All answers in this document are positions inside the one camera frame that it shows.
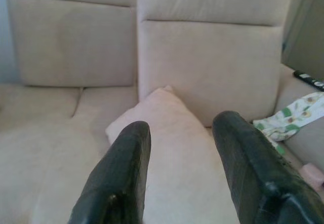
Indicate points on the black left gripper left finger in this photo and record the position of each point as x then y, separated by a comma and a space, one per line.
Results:
119, 173

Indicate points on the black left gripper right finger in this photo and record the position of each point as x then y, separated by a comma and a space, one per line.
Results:
255, 168

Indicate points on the pale pink pillow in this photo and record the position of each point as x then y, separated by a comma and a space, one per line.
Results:
177, 143

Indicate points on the beige fabric sofa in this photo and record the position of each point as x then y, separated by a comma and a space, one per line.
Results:
76, 56

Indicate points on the small pink object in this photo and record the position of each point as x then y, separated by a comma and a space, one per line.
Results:
314, 173

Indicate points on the white green avocado print cloth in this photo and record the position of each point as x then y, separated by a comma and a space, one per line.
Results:
291, 118

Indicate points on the black remote control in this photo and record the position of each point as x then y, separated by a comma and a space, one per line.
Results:
309, 80

